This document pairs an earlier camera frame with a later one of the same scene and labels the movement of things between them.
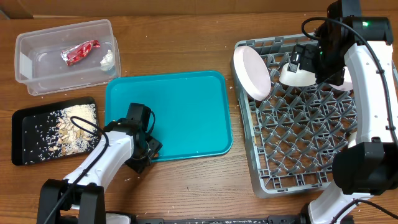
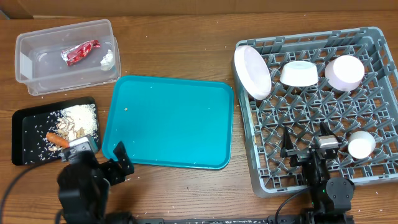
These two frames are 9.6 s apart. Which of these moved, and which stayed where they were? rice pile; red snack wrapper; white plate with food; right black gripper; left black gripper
Moved: left black gripper; right black gripper
Stayed: red snack wrapper; rice pile; white plate with food
